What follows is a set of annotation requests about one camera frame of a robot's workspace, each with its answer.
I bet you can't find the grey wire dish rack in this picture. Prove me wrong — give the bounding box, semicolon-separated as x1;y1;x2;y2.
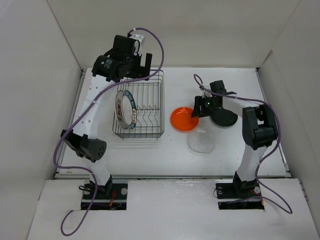
112;70;165;139

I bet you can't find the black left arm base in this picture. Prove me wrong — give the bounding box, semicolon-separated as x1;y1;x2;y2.
78;182;128;211

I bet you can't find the orange plastic plate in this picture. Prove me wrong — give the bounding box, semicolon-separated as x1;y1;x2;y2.
170;107;199;132

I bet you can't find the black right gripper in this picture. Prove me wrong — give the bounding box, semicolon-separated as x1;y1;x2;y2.
191;95;219;118

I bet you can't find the black plate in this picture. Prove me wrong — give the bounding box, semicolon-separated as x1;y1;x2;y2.
210;108;238;127

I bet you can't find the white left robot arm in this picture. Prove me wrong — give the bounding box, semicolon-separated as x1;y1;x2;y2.
61;33;152;199

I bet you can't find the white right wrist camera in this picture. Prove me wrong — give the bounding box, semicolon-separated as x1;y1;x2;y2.
201;85;212;99

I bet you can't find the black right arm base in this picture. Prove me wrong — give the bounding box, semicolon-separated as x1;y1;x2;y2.
215;182;265;210

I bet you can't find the white plate with dark rim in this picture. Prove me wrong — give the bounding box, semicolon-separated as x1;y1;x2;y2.
121;90;137;130

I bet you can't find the clear glass plate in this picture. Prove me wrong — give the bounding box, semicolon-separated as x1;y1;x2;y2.
187;127;216;154

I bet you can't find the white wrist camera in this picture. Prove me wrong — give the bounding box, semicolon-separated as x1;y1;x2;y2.
201;85;212;99
130;34;145;56

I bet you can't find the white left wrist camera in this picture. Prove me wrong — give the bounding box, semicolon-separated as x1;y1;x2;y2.
130;34;145;56

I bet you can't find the aluminium table edge rail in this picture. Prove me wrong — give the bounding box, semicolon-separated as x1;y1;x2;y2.
53;173;293;181

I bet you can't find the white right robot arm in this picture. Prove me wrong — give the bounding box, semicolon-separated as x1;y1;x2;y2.
191;80;279;200

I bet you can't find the white plate with red characters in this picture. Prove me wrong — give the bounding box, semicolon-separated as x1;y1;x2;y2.
115;90;129;130

